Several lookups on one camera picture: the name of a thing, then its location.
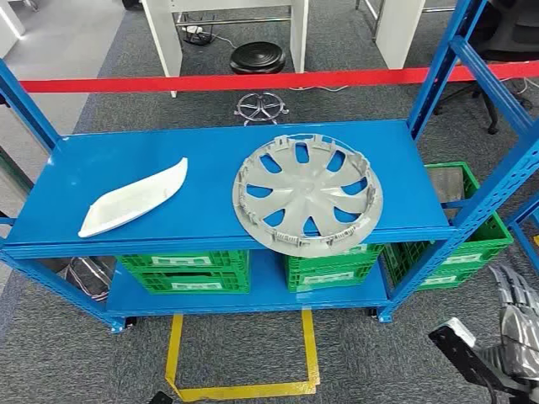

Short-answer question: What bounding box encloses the white desk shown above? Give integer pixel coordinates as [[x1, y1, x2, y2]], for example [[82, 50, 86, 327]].
[[356, 0, 426, 71], [140, 0, 310, 98]]

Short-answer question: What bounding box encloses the black floor cable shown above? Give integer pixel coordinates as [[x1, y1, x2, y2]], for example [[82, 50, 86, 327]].
[[180, 30, 214, 47]]

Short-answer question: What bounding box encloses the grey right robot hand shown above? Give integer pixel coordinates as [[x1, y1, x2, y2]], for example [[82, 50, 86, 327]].
[[477, 264, 539, 387]]

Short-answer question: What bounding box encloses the grey plastic wheel hubcap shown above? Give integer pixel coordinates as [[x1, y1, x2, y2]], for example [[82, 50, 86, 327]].
[[231, 133, 384, 258]]

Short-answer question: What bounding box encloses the white curved plastic part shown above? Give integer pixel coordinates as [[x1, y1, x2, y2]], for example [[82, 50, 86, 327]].
[[79, 157, 189, 239]]

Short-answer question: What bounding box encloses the white floor cable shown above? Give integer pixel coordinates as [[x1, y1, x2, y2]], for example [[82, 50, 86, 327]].
[[288, 83, 350, 93]]

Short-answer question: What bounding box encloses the yellow floor tape square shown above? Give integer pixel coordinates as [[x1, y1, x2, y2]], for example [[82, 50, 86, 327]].
[[164, 309, 321, 402]]

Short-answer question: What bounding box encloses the chrome star stool base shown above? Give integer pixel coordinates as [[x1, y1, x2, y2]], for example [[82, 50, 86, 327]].
[[234, 92, 290, 126]]

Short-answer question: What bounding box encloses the blue metal shelf rack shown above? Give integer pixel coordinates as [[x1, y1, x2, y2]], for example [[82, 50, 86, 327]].
[[505, 192, 539, 274], [0, 0, 539, 336]]

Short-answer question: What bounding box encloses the white lit display block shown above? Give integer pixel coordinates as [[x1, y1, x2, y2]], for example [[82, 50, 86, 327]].
[[0, 0, 26, 60]]

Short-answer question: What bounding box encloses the red barrier belt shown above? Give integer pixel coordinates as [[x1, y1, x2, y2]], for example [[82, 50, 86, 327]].
[[18, 60, 539, 95]]

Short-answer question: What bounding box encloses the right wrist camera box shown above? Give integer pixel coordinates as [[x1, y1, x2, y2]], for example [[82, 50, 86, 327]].
[[428, 317, 521, 404]]

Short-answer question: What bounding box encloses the black office chair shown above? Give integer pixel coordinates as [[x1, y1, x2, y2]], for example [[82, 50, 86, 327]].
[[433, 0, 539, 135]]

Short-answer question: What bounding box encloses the green plastic crate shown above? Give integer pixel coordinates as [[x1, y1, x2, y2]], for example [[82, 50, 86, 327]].
[[116, 249, 251, 295], [382, 162, 515, 292], [284, 244, 384, 294]]

